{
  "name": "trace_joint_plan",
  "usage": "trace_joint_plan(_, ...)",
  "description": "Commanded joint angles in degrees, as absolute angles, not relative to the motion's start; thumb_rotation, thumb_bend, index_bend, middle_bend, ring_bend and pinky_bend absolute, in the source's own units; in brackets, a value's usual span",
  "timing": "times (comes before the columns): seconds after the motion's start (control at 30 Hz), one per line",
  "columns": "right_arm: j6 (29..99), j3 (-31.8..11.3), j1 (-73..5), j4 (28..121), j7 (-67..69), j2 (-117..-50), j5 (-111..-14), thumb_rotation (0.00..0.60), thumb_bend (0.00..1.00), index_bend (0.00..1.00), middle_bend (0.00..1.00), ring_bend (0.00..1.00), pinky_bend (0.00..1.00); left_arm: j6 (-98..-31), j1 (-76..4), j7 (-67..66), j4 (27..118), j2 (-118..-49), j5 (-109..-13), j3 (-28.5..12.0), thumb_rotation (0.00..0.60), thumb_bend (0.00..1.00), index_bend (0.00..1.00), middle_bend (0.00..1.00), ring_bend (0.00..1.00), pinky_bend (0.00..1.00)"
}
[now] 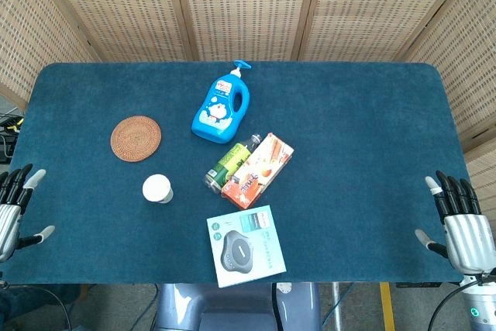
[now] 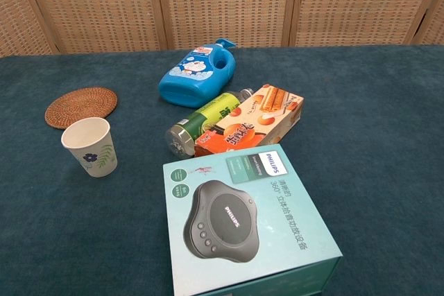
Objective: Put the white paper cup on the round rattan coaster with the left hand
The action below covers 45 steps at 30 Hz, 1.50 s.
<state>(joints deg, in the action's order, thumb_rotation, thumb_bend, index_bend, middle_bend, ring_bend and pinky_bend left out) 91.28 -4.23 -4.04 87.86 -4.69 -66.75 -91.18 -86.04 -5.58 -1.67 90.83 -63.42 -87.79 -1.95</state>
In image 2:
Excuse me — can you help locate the white floral paper cup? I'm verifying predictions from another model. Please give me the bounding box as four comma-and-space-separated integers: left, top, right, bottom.
60, 116, 119, 178

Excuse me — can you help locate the round woven rattan coaster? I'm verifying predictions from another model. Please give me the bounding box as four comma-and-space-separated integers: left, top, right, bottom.
44, 87, 119, 130

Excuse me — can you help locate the green label drink bottle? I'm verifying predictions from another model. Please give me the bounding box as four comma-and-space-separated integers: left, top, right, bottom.
165, 88, 255, 157

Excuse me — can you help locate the orange egg roll snack box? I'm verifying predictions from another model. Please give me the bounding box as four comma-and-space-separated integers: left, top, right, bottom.
194, 83, 305, 157

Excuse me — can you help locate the blue detergent bottle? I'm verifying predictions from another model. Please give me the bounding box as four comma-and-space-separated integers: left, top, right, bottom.
158, 37, 237, 109

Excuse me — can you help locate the teal Philips speaker box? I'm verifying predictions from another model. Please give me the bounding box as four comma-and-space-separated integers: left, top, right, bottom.
162, 143, 344, 296

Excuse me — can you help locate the woven rattan folding screen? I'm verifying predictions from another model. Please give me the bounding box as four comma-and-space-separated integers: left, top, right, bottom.
0, 0, 444, 58

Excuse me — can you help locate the blue velvet tablecloth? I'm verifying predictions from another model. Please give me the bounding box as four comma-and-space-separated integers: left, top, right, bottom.
0, 44, 444, 296

